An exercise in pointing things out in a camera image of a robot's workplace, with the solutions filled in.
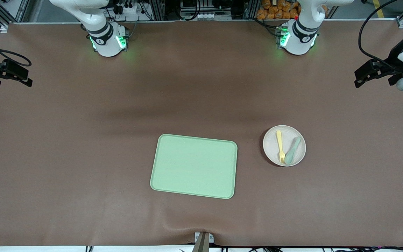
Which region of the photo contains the yellow plastic fork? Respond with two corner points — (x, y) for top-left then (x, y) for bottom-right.
(276, 130), (286, 164)

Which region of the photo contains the round beige plate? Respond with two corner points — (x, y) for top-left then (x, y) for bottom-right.
(263, 125), (306, 167)

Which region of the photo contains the brown table mat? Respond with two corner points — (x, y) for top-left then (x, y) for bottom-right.
(0, 19), (403, 247)

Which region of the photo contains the teal plastic spoon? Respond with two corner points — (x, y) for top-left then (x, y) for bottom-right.
(284, 136), (302, 165)

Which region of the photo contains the pile of orange objects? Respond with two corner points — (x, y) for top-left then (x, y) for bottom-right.
(256, 0), (328, 20)

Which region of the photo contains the white power strip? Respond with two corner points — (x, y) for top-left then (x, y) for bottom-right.
(115, 0), (147, 15)

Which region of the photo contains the light green rectangular tray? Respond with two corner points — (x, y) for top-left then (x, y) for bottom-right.
(150, 134), (238, 200)

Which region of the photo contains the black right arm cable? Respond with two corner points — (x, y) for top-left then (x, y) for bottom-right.
(0, 32), (33, 68)

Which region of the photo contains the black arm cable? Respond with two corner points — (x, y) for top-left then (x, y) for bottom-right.
(0, 32), (33, 68)
(358, 0), (400, 67)

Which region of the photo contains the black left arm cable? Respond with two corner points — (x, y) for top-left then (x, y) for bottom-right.
(358, 0), (400, 67)

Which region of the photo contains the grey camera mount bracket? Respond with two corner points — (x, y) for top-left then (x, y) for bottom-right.
(192, 232), (214, 252)

